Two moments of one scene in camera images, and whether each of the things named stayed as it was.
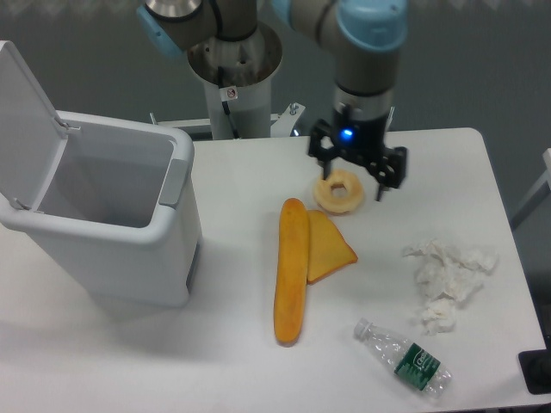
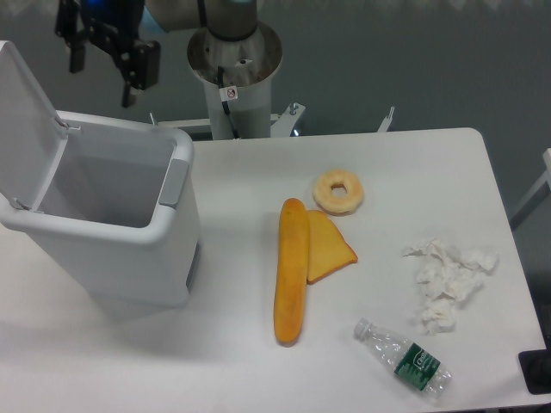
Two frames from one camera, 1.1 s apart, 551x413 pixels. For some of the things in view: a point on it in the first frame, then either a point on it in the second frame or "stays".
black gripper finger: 320,129 -> 67,25
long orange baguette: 291,279 stays
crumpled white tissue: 445,275 stays
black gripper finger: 389,169 -> 139,65
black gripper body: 358,135 -> 116,21
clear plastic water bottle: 408,360 stays
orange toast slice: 327,249 stays
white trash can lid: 32,138 stays
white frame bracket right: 389,119 stays
